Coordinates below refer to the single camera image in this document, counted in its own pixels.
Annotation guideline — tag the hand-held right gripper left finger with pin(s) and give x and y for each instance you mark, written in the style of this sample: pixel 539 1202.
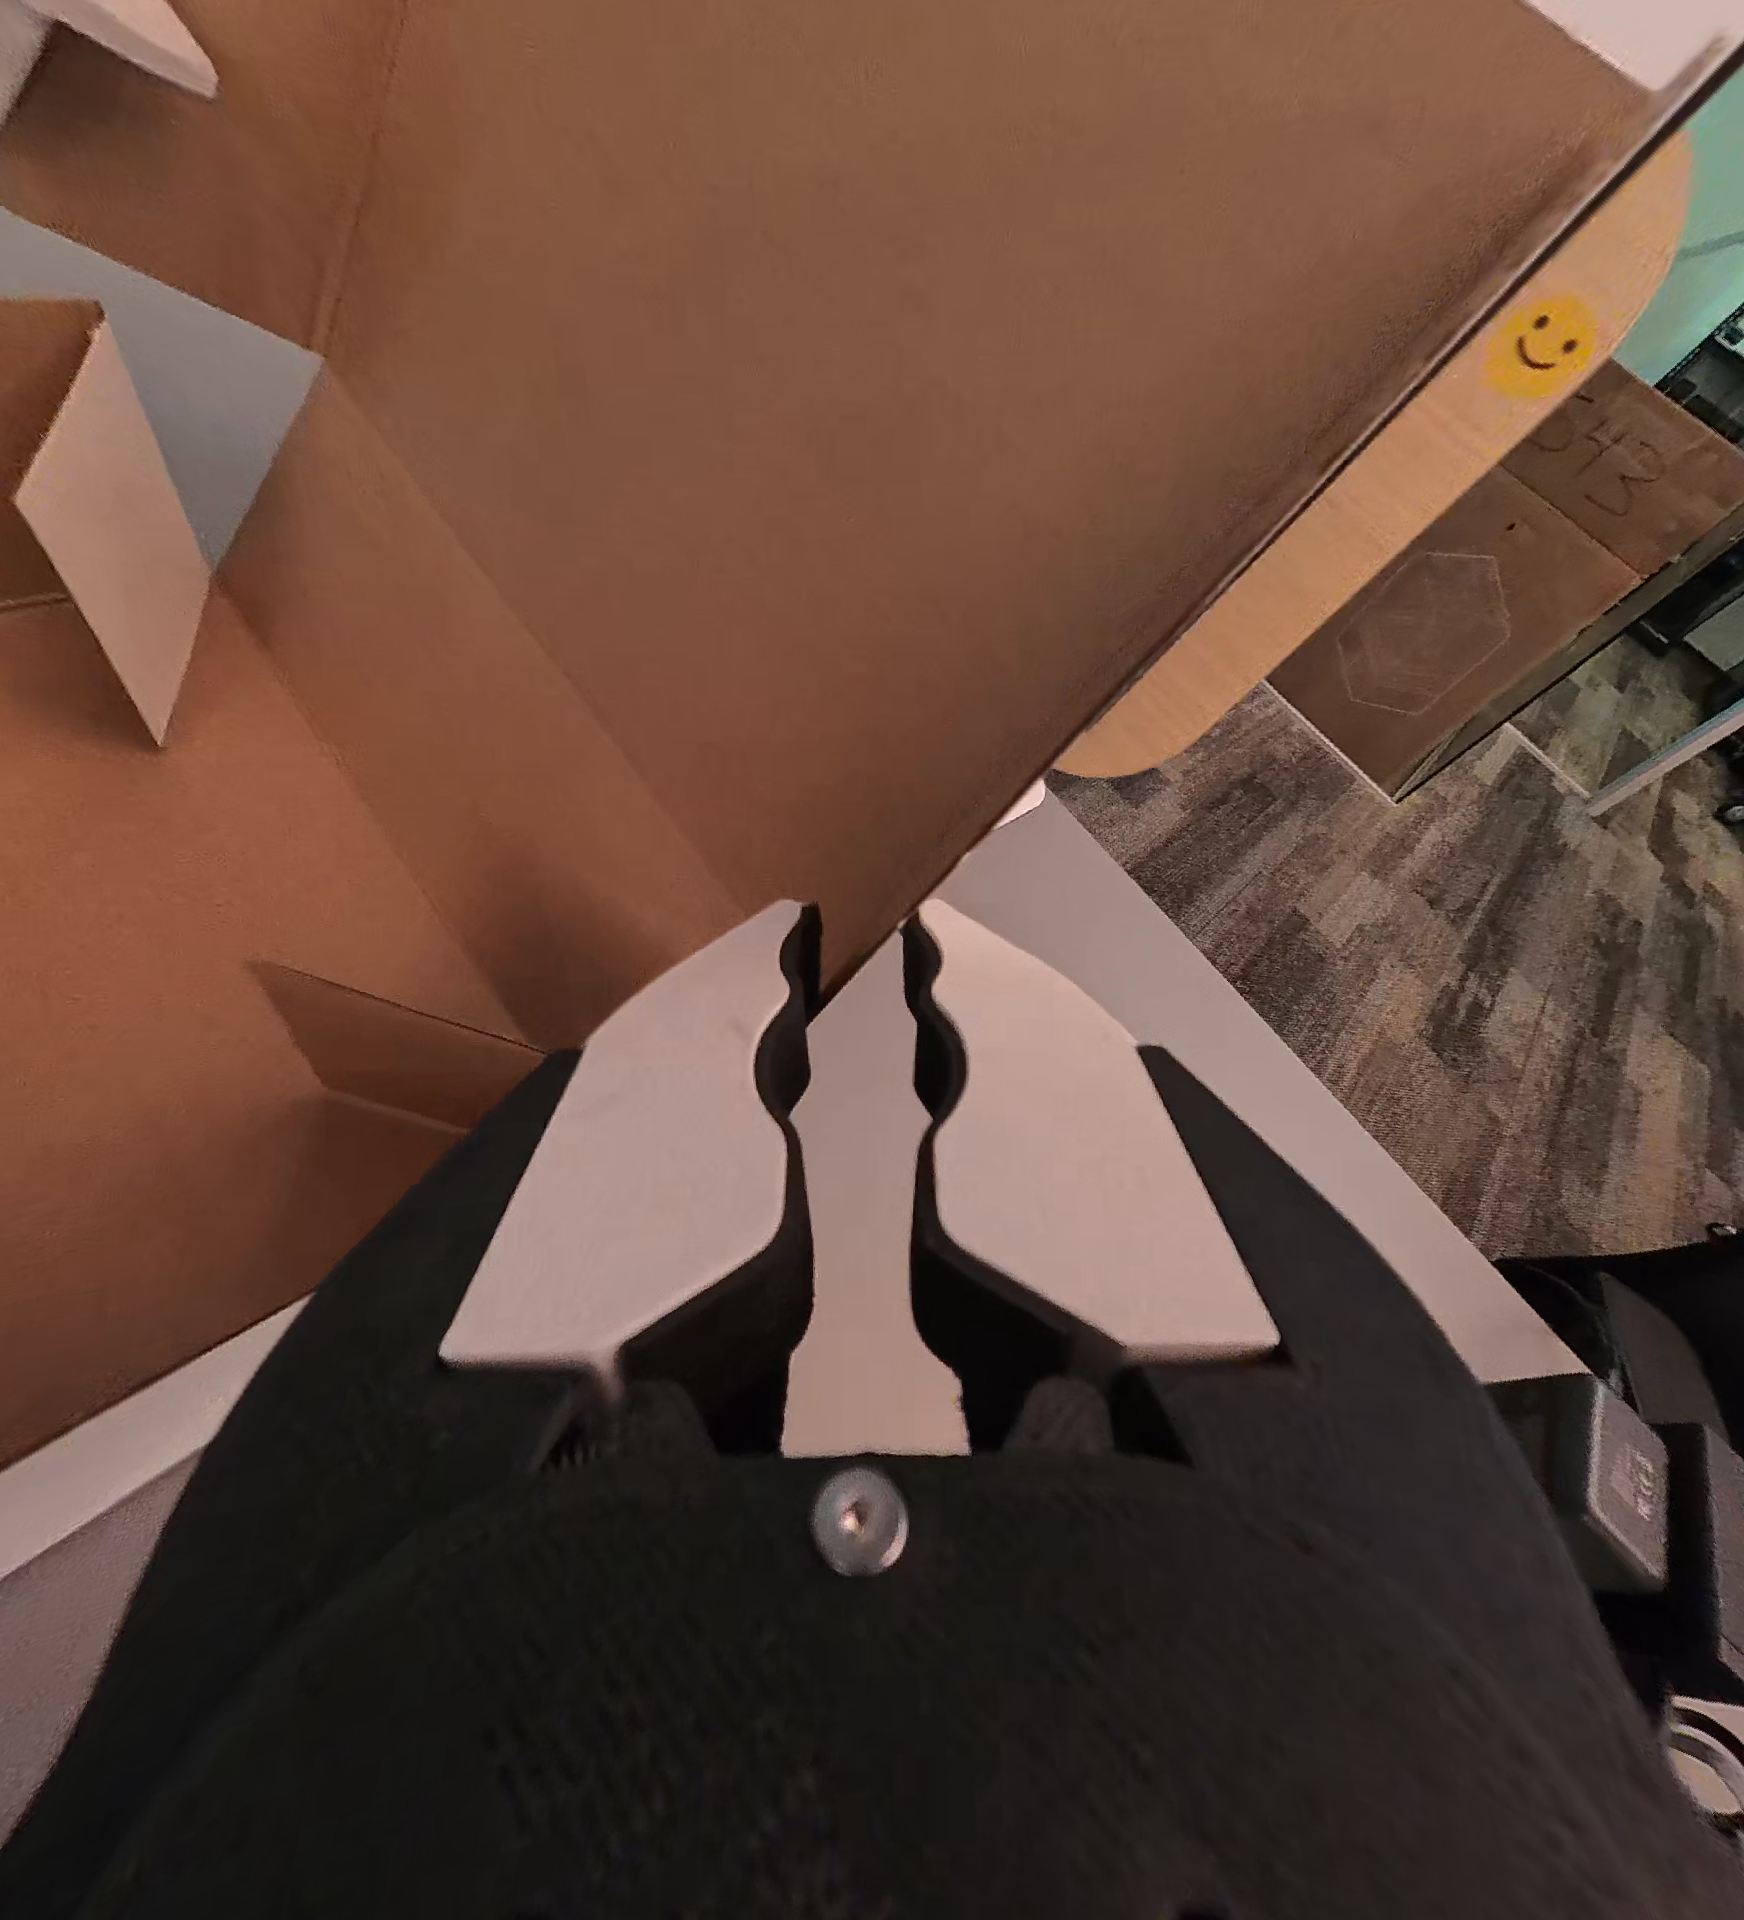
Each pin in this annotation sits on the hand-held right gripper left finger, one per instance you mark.
pixel 618 1186

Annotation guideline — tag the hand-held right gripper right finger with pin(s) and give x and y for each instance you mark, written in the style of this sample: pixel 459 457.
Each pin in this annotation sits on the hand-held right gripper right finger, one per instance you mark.
pixel 1082 1186

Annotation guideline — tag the white cardboard box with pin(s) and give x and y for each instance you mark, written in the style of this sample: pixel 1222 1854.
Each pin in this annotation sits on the white cardboard box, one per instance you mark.
pixel 813 450

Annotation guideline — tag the brown cardboard box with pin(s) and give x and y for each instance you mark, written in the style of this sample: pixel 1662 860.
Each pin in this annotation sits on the brown cardboard box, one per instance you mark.
pixel 1487 631

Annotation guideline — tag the wooden table with rounded corner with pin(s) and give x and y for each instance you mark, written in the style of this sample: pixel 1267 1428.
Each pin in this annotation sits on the wooden table with rounded corner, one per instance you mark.
pixel 1428 464

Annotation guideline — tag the yellow smiley sticker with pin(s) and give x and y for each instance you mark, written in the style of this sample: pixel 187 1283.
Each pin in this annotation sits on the yellow smiley sticker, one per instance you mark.
pixel 1539 371

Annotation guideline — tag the black camera on mount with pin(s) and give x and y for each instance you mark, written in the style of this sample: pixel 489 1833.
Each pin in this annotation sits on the black camera on mount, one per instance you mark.
pixel 1607 1484

